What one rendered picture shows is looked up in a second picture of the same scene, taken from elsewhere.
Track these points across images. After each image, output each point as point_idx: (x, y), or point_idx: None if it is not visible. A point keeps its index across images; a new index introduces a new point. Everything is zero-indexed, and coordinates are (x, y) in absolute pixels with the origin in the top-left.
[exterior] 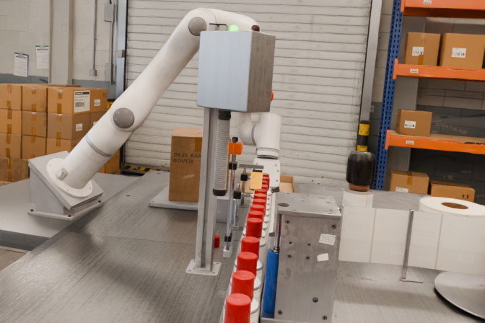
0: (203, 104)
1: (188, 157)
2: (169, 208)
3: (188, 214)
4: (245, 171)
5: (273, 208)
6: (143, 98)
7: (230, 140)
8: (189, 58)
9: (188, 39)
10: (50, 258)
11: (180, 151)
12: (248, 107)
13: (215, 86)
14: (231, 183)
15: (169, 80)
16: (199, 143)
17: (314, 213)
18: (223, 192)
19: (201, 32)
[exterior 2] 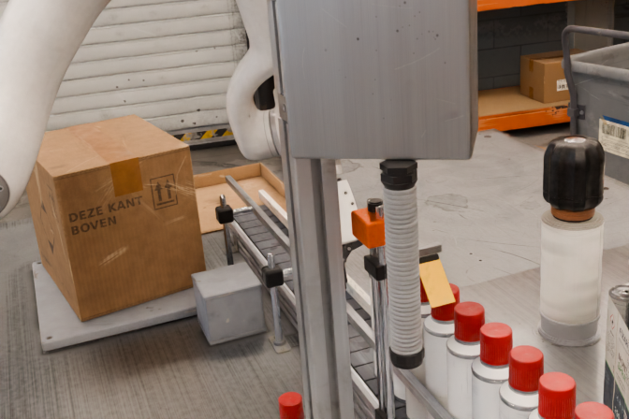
0: (318, 153)
1: (103, 214)
2: (95, 340)
3: (150, 342)
4: (224, 202)
5: (349, 277)
6: (15, 128)
7: (188, 148)
8: None
9: None
10: None
11: (81, 207)
12: (472, 144)
13: (353, 102)
14: (387, 310)
15: (68, 62)
16: (123, 176)
17: None
18: (422, 354)
19: None
